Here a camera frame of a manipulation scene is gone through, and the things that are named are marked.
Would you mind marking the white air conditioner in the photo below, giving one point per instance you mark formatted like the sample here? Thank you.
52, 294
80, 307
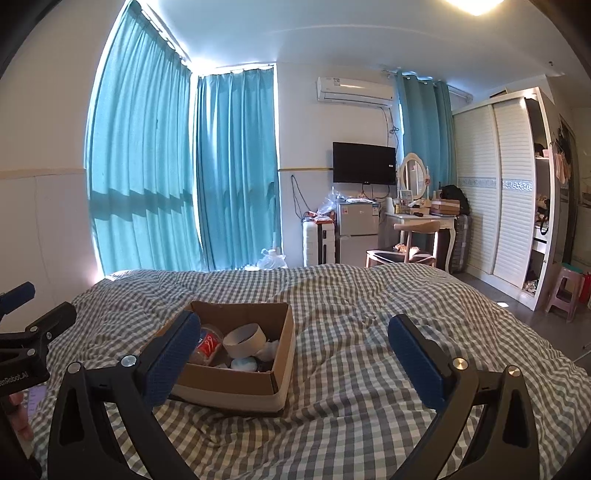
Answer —
353, 90

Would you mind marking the cardboard box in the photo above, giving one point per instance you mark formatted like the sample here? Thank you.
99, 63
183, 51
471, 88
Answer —
240, 387

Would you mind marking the grey checked blanket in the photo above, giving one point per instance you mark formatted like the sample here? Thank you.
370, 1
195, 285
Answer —
346, 323

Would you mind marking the stack of brown boxes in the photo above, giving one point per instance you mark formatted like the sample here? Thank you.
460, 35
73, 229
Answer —
444, 206

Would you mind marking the oval white-framed mirror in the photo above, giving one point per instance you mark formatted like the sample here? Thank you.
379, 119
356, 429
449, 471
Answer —
412, 175

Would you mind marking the ceiling light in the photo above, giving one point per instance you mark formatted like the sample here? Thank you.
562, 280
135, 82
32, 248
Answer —
473, 5

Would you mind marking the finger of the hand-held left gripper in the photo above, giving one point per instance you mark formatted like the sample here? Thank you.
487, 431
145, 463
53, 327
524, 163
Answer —
21, 295
51, 323

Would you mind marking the narrow teal curtain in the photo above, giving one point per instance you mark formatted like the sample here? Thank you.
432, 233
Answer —
427, 129

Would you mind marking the white suitcase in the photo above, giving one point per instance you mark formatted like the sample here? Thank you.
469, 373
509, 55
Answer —
318, 244

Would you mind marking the white sliding-door wardrobe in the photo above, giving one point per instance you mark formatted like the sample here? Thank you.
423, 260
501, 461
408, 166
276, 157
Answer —
480, 184

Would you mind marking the small silver fridge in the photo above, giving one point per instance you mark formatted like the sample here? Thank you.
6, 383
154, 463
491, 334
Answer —
358, 230

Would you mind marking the white dressing table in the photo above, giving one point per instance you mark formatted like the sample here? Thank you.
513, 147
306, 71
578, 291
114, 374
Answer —
438, 224

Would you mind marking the crumpled clear plastic bag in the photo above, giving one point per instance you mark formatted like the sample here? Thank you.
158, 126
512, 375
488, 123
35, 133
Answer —
331, 203

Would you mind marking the black wall television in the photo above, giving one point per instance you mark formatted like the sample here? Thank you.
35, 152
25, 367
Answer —
364, 162

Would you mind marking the tape roll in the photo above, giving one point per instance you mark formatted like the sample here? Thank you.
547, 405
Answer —
242, 339

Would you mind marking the white and blue plastic bottle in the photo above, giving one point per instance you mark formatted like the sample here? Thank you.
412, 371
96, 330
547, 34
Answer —
272, 348

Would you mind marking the wooden chair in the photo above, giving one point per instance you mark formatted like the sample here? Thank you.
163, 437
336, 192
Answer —
415, 227

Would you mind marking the person's left hand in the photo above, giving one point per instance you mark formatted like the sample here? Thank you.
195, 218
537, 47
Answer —
21, 420

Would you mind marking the hanging pink clothes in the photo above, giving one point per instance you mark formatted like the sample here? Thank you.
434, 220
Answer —
561, 166

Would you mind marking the black bag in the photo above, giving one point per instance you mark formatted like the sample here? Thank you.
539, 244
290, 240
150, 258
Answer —
455, 198

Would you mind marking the pink plastic stool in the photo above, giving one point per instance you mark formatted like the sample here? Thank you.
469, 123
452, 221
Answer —
565, 288

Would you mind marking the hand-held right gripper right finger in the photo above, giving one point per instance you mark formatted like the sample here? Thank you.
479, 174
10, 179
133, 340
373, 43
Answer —
418, 360

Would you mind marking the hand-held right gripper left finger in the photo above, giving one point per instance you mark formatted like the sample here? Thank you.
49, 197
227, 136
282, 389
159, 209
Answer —
171, 360

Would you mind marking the red labelled clear jar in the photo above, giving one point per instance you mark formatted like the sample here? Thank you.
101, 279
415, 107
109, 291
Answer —
207, 346

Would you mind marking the wide teal curtain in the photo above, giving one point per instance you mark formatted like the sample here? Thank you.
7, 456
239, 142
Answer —
138, 161

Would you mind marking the dark suitcase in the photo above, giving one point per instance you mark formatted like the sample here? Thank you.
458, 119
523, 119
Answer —
462, 242

